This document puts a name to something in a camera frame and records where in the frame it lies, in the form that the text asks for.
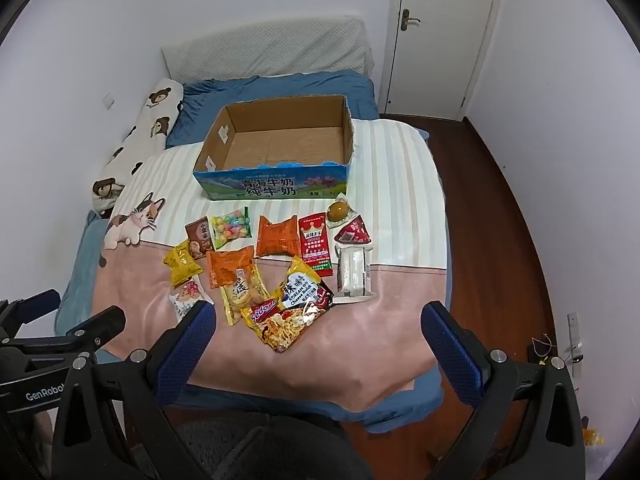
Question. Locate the white charger plug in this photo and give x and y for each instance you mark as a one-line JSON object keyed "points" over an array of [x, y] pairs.
{"points": [[576, 360]]}

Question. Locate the yellow cracker packet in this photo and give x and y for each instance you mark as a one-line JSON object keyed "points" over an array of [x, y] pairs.
{"points": [[239, 295]]}

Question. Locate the white wall socket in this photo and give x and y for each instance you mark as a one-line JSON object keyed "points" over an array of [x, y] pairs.
{"points": [[572, 322], [107, 100]]}

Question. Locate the braised egg clear packet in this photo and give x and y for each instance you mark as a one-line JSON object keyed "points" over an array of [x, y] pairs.
{"points": [[338, 209]]}

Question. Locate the white door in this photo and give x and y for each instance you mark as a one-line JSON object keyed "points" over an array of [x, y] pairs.
{"points": [[440, 35]]}

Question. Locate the white clear snack packet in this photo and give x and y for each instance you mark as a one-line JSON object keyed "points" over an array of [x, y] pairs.
{"points": [[352, 272]]}

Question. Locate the bear print pillow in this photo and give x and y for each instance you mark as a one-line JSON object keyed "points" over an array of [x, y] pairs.
{"points": [[135, 145]]}

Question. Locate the red triangular snack packet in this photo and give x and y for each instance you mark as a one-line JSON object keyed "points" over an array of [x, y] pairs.
{"points": [[354, 232]]}

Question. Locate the small yellow snack packet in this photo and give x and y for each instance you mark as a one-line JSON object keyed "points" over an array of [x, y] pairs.
{"points": [[181, 260]]}

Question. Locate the brown snack packet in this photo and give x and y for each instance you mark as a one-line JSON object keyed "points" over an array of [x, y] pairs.
{"points": [[200, 237]]}

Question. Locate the yellow plastic item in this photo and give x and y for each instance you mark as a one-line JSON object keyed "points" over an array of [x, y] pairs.
{"points": [[593, 436]]}

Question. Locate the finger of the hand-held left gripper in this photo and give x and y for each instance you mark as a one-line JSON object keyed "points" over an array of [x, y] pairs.
{"points": [[30, 307], [97, 325]]}

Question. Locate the striped cat print blanket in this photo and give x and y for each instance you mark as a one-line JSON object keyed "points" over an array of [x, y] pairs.
{"points": [[390, 200]]}

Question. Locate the blue bed sheet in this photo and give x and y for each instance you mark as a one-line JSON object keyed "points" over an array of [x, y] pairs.
{"points": [[280, 87]]}

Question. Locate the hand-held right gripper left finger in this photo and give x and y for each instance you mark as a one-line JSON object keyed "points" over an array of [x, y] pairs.
{"points": [[192, 340]]}

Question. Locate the cardboard box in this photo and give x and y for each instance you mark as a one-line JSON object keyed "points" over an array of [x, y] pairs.
{"points": [[280, 145]]}

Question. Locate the person's grey fleece clothing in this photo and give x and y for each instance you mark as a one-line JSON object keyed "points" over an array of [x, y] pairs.
{"points": [[250, 447]]}

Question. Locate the yellow instant noodle packet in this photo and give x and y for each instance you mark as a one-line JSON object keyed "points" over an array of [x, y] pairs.
{"points": [[295, 322]]}

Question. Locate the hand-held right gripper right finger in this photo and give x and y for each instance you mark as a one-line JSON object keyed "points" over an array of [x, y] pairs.
{"points": [[447, 347]]}

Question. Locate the orange snack packet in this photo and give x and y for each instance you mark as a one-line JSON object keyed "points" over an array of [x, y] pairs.
{"points": [[280, 237], [227, 267]]}

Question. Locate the colourful candy ball bag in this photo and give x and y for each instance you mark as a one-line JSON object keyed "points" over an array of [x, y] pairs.
{"points": [[230, 226]]}

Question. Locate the white oat cookie packet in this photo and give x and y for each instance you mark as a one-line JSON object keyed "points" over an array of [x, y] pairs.
{"points": [[186, 297]]}

